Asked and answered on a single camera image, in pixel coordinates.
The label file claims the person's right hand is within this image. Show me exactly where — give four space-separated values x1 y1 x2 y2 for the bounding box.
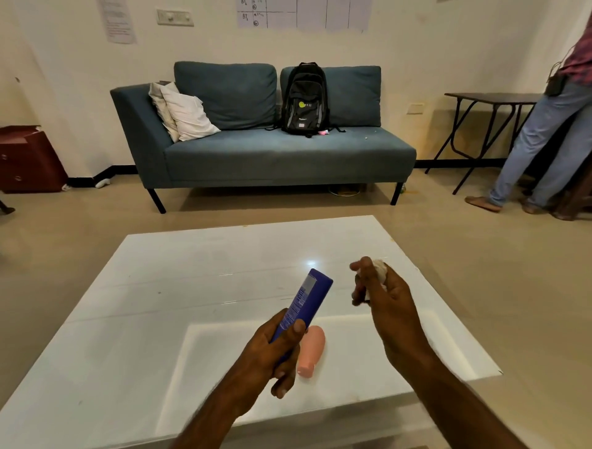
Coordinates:
349 256 438 373

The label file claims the person's left hand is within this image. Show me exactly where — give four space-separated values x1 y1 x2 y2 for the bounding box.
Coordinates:
230 307 308 418

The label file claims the white tissue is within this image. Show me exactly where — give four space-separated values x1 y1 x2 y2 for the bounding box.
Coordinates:
371 259 388 292

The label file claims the blue tube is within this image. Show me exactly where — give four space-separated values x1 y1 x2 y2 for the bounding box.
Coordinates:
270 268 334 367

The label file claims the person's left forearm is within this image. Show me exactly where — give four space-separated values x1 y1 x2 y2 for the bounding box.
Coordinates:
170 391 260 449

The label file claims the person's right forearm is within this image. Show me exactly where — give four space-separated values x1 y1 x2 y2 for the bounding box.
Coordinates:
392 352 528 449

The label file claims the pink bottle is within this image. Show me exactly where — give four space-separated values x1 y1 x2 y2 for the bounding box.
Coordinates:
296 325 326 379

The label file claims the teal fabric sofa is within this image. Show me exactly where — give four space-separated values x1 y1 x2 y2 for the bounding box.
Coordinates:
110 61 417 215

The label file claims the teal sofa back cushion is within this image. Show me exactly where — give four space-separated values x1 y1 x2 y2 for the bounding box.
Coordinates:
280 65 382 128
173 61 278 131

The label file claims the black backpack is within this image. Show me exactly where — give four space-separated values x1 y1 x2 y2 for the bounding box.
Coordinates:
266 62 346 138

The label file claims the black folding table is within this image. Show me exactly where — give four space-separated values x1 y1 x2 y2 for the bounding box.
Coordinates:
425 92 543 195

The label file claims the dark brown wooden furniture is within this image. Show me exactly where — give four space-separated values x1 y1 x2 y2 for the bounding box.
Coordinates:
551 155 592 222

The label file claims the white pillow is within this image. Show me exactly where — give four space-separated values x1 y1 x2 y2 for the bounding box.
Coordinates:
160 87 221 142
148 82 181 143

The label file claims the black waist pouch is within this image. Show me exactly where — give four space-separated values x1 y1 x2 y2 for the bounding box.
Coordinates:
544 73 568 98

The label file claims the brown drawer cabinet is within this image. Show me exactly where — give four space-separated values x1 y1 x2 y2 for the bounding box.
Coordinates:
0 125 69 194

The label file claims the white paper notice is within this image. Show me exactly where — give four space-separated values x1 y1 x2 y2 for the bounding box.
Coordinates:
97 0 138 45

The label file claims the large wall chart paper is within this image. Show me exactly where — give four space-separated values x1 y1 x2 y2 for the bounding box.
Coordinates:
236 0 373 33

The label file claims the white switch panel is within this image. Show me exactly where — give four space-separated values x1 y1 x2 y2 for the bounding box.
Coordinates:
156 8 195 27

